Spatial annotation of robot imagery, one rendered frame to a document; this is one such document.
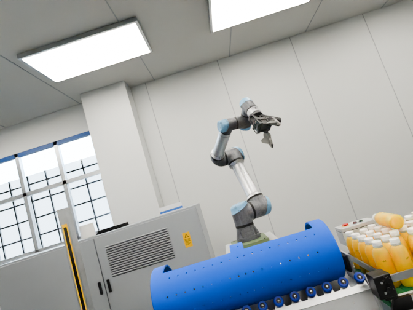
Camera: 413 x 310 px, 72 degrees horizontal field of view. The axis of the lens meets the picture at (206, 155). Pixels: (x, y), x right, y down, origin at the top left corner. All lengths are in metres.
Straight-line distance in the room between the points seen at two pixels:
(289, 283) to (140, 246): 1.90
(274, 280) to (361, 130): 3.56
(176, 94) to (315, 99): 2.07
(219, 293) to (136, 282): 1.80
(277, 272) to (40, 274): 2.62
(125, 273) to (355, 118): 3.65
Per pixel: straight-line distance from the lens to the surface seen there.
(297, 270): 1.42
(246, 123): 1.73
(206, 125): 4.26
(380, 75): 5.05
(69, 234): 2.06
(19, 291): 3.65
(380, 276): 1.42
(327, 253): 1.43
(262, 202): 1.87
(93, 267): 3.24
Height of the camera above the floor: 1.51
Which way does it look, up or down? 7 degrees up
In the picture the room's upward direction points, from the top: 17 degrees counter-clockwise
